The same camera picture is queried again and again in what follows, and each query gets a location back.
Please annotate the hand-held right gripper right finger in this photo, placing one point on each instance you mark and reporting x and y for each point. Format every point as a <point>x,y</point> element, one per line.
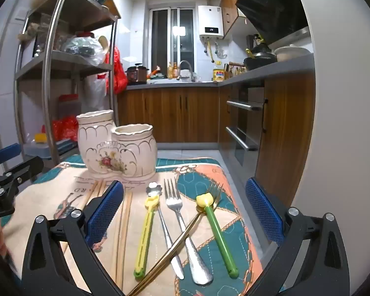
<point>265,212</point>

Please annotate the silver flower-head spoon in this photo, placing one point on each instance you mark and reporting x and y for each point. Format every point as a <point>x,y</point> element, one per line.
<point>154,188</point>

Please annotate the small yellow box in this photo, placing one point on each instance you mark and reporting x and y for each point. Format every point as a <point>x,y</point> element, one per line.
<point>40,138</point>

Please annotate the kitchen window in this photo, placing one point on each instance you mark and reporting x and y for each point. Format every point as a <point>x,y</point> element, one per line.
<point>160,37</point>

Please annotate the condiment jars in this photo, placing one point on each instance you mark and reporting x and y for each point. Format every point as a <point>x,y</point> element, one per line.
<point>234,71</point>

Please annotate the white water heater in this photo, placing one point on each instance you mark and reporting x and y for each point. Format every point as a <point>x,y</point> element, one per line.
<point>211,18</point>

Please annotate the black wok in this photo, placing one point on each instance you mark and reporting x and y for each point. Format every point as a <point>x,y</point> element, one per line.
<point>259,62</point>

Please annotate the red lidded container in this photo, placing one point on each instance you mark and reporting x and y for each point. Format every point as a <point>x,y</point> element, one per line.
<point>67,104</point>

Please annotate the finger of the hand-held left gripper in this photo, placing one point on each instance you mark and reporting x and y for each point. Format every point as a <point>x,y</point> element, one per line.
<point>6,154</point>
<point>27,164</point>

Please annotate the hanging red plastic bag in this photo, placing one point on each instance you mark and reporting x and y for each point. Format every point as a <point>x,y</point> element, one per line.
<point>118,77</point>

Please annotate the yellow oil bottle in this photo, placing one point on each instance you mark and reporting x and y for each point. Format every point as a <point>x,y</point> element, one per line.
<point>218,74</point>

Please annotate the clear bag with dark contents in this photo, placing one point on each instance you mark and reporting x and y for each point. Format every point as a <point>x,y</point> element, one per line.
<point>80,47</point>

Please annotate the built-in steel oven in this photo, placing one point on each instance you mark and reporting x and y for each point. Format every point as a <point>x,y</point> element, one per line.
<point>243,120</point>

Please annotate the wooden base cabinets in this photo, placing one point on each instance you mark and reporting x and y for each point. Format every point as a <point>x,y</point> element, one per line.
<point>172,114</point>

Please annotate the gold fork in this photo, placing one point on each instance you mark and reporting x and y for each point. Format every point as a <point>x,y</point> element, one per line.
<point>169,249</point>

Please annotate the black range hood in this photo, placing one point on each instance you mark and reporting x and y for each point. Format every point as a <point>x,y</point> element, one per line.
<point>271,6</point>

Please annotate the dark rice cooker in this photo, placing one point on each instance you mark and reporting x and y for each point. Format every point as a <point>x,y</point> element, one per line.
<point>137,74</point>

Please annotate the orange kitchen tool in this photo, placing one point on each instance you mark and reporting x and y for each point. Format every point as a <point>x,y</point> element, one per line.
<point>155,71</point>

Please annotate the metal shelf rack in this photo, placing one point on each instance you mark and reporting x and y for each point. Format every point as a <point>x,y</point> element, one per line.
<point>49,67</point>

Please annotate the wooden wall cabinet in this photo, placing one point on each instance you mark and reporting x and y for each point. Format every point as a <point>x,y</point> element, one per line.
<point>229,6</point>

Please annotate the clear plastic container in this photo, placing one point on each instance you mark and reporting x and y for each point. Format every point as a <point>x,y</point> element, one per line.
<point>54,30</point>

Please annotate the silver fork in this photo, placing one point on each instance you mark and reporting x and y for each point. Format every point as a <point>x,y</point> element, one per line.
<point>174,205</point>

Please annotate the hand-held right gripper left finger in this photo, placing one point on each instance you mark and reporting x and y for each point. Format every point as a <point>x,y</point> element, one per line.
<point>106,209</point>

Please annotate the crumpled red bag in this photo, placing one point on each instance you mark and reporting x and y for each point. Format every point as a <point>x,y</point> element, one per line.
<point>64,128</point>

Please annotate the amber bottles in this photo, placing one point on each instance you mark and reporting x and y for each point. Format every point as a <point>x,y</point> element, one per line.
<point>172,71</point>

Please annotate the yellow sealing clip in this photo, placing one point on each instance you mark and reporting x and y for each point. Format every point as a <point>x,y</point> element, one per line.
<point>143,243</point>

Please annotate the white lidded pot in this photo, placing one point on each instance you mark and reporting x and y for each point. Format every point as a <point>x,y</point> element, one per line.
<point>289,54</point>

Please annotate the white plastic bag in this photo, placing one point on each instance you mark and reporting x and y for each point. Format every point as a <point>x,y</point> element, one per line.
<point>94,92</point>

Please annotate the chrome faucet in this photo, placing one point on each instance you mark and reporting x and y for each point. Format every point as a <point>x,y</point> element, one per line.
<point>191,67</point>

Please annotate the wooden spoon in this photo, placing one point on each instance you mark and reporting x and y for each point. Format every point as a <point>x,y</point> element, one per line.
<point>103,41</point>

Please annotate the grey blue storage box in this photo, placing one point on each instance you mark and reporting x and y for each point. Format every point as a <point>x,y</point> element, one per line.
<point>43,151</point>

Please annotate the yellow ladle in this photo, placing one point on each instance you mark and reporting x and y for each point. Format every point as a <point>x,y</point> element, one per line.
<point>249,53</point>

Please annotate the wooden cabinet side panel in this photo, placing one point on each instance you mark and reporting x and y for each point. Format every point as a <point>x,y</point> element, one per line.
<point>286,129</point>

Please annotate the brown lumpy item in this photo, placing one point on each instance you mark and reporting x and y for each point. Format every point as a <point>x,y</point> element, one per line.
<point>27,34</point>

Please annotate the printed table cloth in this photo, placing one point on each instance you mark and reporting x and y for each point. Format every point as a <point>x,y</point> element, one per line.
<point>222,191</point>

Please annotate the floral ceramic utensil holder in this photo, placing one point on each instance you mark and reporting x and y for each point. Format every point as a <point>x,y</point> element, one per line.
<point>111,148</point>

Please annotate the grey countertop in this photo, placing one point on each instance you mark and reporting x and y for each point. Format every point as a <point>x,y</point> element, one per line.
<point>265,71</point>

